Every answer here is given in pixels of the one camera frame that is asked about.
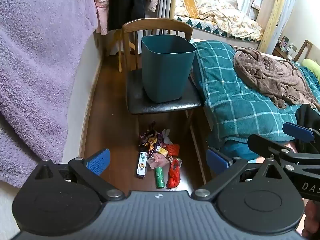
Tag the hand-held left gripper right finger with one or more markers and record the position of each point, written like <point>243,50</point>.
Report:
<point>216,160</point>

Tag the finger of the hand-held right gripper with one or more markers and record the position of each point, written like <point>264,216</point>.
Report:
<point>265,146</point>
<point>298,131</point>

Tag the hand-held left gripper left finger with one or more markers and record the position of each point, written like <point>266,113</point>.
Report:
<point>98,162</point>

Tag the long cookie box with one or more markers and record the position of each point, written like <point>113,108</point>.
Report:
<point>142,165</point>

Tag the orange spiky plastic piece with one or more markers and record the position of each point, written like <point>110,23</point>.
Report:
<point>173,150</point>

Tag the red mesh bag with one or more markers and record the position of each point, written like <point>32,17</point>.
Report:
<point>173,175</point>

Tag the small stick packet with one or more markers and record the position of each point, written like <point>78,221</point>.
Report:
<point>170,158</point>

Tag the yellow snack packet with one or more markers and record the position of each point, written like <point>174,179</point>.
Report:
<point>161,150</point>

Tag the purple chip bag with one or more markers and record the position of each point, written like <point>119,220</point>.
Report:
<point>150,140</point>

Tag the white tissue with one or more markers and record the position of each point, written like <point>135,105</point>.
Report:
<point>166,133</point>

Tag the pink wrapper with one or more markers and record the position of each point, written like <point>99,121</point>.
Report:
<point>157,160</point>

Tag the green bag roll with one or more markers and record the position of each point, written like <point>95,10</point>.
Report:
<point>159,177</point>

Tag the teal plastic bin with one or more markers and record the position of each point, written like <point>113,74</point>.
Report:
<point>165,80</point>

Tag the person's right hand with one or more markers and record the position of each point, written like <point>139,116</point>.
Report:
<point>312,217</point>

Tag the dark cloth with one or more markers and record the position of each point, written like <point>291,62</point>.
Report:
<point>310,116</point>

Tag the brown fleece blanket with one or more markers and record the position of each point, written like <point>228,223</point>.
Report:
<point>270,77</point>

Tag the green pillow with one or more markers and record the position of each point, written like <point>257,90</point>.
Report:
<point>312,66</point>

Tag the teal plaid blanket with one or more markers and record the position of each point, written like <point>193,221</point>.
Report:
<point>225,92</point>

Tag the wooden chair black seat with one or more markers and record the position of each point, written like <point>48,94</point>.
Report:
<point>160,107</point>

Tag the wooden nightstand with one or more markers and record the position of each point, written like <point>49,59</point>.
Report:
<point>277,53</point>

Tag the white cup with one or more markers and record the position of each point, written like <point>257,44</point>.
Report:
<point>283,48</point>

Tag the wooden headboard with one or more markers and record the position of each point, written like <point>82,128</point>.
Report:
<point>306,46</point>

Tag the purple fleece robe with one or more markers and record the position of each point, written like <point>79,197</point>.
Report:
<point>37,67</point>

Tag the white sheer curtain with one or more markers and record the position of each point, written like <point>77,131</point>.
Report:
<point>290,10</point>

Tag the white window seat platform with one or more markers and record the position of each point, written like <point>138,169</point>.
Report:
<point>212,35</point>

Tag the white plastic bag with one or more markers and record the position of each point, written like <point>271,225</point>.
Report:
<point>256,3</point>

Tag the floral duvet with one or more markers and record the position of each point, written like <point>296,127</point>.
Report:
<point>225,15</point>

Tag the quilted mat green triangles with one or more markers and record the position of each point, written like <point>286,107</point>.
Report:
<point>200,22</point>

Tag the beige pillow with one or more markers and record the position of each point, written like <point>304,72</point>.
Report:
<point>232,3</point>

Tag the pink fleece robe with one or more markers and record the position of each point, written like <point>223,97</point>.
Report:
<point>102,12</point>

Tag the orange pillow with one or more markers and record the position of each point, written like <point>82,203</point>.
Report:
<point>191,5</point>

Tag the black long coat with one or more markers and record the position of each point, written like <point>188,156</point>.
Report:
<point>127,2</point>

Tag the grey curtain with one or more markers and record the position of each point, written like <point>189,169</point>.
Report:
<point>165,0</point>

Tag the wooden bed frame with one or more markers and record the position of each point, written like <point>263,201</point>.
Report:
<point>200,150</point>

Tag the photo frame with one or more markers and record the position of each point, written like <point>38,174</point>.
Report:
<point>283,41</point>

